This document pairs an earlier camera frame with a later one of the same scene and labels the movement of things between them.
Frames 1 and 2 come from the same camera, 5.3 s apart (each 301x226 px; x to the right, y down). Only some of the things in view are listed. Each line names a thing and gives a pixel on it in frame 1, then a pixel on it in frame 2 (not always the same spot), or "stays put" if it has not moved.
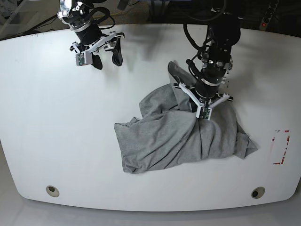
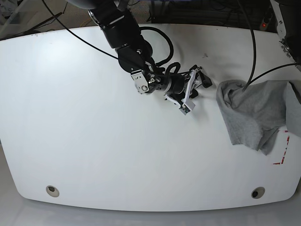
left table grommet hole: [52, 191] stays put
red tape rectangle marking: [282, 159] stays put
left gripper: [93, 41] -> [179, 85]
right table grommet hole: [257, 192] stays put
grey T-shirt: [169, 133] -> [254, 117]
